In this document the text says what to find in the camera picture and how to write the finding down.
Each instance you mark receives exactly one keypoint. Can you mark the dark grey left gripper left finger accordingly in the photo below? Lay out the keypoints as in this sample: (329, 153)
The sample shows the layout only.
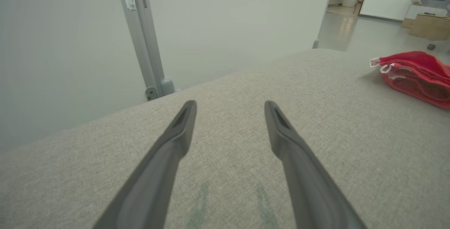
(154, 179)

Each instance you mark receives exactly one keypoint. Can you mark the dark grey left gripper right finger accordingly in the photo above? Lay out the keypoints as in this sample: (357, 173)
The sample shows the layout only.
(309, 186)

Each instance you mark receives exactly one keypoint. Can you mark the red jersey with white trim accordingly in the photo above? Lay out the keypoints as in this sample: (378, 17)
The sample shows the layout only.
(418, 74)

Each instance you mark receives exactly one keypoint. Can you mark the flat brown cardboard piece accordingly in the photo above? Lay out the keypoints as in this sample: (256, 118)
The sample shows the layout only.
(407, 23)

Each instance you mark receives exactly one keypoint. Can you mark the brown cardboard box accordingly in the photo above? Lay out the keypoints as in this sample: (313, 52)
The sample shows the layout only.
(429, 28)

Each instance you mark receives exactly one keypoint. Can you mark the grey metal partition post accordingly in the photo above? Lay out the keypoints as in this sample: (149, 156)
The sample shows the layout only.
(140, 35)

